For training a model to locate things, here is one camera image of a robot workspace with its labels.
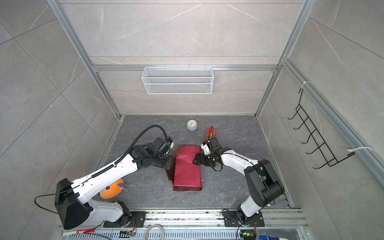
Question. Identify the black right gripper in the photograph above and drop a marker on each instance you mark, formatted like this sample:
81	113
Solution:
203	162

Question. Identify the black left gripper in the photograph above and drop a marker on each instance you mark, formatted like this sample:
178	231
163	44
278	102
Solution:
170	159

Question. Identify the dark red wrapping paper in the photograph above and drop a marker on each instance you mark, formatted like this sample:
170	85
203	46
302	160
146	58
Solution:
185	175

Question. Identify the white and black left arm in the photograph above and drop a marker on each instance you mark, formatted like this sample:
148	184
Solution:
74	199

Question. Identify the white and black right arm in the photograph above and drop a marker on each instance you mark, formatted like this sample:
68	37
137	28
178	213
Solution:
262	180

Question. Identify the red tape dispenser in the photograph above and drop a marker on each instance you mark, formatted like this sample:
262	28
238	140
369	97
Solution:
211	133

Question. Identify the small round white clock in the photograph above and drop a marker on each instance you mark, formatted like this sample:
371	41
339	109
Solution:
192	125

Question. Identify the orange plush toy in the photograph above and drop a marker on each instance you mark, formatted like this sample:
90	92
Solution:
112	190

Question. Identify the blue and white marker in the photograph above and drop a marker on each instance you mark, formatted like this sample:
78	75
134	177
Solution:
271	238

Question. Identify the red and white marker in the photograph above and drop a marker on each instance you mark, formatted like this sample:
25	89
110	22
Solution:
77	232

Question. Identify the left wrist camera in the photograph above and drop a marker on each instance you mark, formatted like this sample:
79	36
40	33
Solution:
161	146

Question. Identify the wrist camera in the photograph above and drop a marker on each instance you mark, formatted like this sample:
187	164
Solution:
211	146
161	146

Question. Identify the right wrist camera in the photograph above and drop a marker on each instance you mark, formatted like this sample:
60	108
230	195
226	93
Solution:
211	146

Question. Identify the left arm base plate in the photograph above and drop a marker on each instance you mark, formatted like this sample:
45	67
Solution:
135	218

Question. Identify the aluminium front rail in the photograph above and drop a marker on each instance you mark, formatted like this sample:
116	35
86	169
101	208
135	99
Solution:
201	225

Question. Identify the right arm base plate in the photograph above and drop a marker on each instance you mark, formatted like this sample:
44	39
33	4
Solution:
233	219

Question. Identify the white wire mesh basket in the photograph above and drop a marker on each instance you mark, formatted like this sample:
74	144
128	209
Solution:
178	80

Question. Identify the black wire hook rack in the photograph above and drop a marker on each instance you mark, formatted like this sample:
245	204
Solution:
314	135

